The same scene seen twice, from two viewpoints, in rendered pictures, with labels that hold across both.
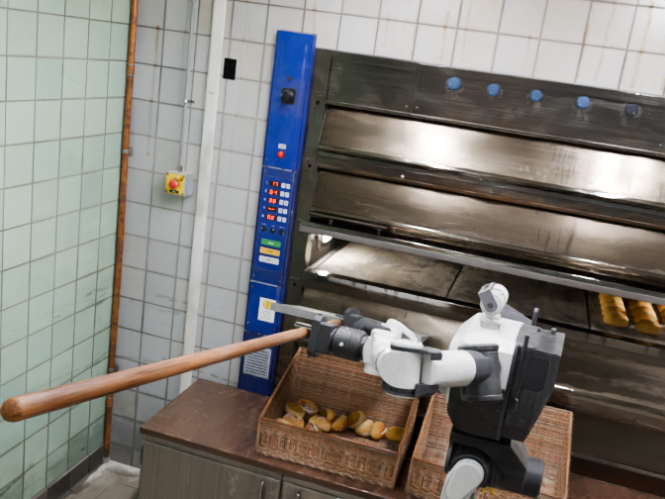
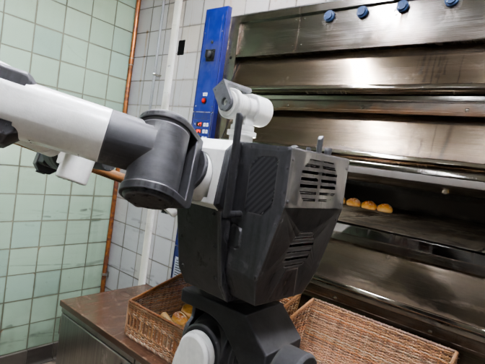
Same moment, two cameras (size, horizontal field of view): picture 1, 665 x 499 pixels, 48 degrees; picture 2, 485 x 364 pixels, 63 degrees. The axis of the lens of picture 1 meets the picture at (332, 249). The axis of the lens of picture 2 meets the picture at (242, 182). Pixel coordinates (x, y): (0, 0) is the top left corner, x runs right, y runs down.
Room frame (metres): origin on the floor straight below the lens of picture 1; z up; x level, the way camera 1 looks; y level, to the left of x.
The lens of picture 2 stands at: (1.28, -0.84, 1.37)
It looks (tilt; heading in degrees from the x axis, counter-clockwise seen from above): 3 degrees down; 24
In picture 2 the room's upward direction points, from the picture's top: 8 degrees clockwise
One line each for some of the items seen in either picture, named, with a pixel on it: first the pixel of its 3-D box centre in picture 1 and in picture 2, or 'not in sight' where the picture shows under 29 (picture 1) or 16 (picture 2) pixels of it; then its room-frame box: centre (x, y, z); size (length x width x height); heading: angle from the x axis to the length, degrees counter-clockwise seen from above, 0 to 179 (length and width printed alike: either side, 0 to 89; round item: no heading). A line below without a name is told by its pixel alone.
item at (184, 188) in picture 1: (178, 182); not in sight; (3.21, 0.70, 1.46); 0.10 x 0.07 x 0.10; 75
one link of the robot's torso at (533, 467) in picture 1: (495, 457); (246, 341); (2.03, -0.57, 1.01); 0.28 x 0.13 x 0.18; 76
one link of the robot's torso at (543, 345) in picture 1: (501, 373); (252, 211); (2.03, -0.53, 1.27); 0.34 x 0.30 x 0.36; 162
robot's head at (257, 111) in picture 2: (493, 303); (246, 113); (2.06, -0.48, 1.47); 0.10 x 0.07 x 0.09; 162
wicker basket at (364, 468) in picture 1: (342, 412); (213, 313); (2.76, -0.13, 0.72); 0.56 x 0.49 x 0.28; 77
